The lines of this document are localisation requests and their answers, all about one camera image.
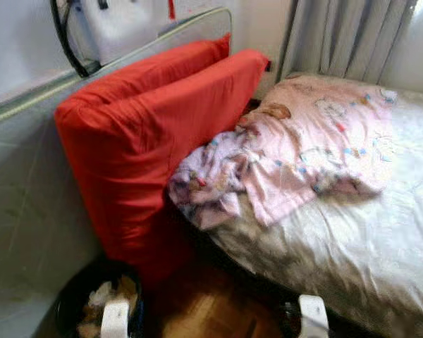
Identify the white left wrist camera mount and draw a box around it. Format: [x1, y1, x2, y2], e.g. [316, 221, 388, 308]
[100, 299, 131, 338]

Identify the pink cartoon print blanket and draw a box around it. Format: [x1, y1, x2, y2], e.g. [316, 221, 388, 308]
[167, 75, 400, 231]

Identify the beige quilted bedspread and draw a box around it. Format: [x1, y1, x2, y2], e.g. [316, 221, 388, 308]
[219, 81, 423, 332]

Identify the black hanging strap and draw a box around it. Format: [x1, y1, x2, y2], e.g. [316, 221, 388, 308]
[49, 0, 105, 80]

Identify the grey pleated curtain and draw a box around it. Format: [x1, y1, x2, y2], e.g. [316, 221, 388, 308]
[277, 0, 418, 83]

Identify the bed with beige floral sheet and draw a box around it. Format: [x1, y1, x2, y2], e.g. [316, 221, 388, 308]
[197, 70, 423, 338]

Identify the red long cushion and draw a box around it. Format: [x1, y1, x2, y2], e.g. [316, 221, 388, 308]
[54, 48, 270, 289]
[78, 34, 232, 99]

